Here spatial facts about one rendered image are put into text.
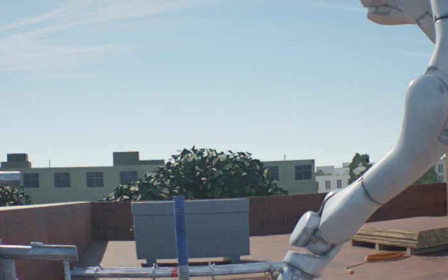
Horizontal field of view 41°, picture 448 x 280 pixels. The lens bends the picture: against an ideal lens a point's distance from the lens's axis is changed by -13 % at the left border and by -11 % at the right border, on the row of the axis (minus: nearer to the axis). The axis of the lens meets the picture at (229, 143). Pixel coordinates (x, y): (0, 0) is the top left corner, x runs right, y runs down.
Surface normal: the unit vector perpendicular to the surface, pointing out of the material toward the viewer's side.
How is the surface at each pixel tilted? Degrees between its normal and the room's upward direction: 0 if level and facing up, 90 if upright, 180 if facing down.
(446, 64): 93
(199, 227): 90
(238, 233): 90
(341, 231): 125
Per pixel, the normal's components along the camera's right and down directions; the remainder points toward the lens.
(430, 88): -0.66, -0.18
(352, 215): -0.16, 0.47
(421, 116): -0.76, 0.08
